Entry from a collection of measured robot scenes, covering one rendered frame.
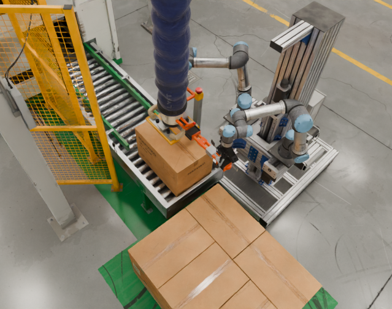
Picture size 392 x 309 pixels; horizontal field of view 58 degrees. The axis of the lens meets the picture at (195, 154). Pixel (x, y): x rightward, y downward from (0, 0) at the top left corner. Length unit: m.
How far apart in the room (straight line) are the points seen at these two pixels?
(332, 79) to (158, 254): 3.58
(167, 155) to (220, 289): 1.13
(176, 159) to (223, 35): 3.21
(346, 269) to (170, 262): 1.75
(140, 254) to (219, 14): 4.35
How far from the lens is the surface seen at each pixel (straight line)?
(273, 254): 3.03
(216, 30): 5.83
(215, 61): 2.66
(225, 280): 2.89
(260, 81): 5.02
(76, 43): 2.48
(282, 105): 2.41
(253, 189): 3.65
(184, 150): 2.92
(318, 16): 2.54
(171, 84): 2.38
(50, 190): 3.19
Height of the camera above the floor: 3.30
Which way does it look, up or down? 54 degrees down
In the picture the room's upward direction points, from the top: 4 degrees clockwise
